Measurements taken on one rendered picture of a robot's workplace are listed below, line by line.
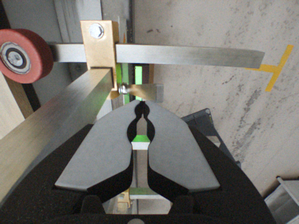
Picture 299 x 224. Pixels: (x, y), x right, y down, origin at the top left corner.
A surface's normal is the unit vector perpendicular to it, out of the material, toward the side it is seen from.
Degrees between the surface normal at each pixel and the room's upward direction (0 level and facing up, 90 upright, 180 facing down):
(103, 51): 0
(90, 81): 90
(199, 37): 0
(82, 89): 90
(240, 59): 0
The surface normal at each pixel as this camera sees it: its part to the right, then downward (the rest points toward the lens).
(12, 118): 0.01, 0.53
